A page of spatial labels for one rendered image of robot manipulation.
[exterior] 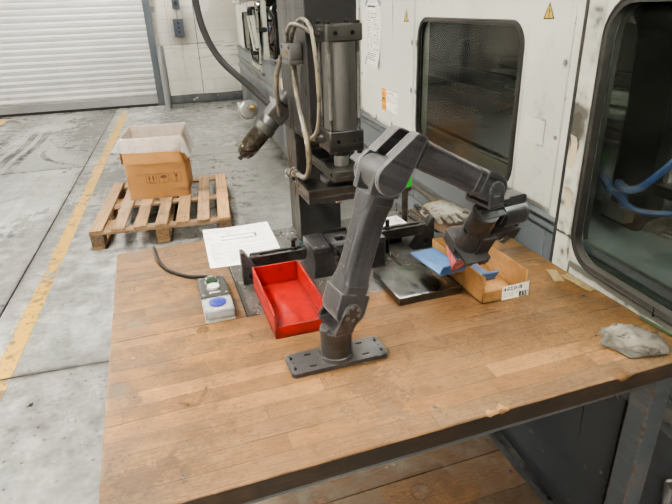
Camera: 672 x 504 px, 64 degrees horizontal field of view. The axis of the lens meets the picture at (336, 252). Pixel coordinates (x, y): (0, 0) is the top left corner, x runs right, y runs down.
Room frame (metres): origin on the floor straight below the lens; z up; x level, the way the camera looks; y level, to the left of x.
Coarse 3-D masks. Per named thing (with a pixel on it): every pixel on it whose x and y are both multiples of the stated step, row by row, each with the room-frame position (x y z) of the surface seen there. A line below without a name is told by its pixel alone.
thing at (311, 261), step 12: (336, 240) 1.34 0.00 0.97; (312, 252) 1.27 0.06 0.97; (324, 252) 1.27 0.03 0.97; (384, 252) 1.32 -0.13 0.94; (312, 264) 1.28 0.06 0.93; (324, 264) 1.27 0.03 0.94; (336, 264) 1.28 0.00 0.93; (372, 264) 1.31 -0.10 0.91; (384, 264) 1.32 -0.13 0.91; (324, 276) 1.27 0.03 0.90
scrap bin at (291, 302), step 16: (256, 272) 1.22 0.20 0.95; (272, 272) 1.23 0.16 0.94; (288, 272) 1.24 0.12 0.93; (304, 272) 1.18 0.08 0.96; (256, 288) 1.18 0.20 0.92; (272, 288) 1.21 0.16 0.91; (288, 288) 1.21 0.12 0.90; (304, 288) 1.19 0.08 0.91; (272, 304) 1.13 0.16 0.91; (288, 304) 1.13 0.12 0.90; (304, 304) 1.12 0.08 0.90; (320, 304) 1.06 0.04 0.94; (272, 320) 1.00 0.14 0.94; (288, 320) 1.05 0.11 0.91; (304, 320) 1.05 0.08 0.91; (320, 320) 1.01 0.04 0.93; (288, 336) 0.99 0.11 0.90
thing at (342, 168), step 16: (320, 160) 1.38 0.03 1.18; (336, 160) 1.33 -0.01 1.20; (352, 160) 1.37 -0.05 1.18; (320, 176) 1.35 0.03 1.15; (336, 176) 1.27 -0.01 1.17; (352, 176) 1.28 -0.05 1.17; (304, 192) 1.29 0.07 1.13; (320, 192) 1.27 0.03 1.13; (336, 192) 1.28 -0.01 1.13; (352, 192) 1.29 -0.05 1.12
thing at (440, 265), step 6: (414, 252) 1.26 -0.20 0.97; (420, 252) 1.26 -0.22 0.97; (426, 252) 1.26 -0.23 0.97; (432, 252) 1.26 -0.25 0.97; (438, 252) 1.26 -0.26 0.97; (420, 258) 1.23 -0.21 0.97; (426, 258) 1.22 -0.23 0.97; (438, 258) 1.22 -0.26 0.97; (444, 258) 1.22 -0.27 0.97; (426, 264) 1.19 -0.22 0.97; (432, 264) 1.19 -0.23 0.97; (438, 264) 1.19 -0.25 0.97; (444, 264) 1.19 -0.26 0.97; (432, 270) 1.16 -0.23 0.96; (438, 270) 1.16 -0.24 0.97; (444, 270) 1.13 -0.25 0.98; (450, 270) 1.14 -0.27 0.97; (456, 270) 1.15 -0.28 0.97; (462, 270) 1.16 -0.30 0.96
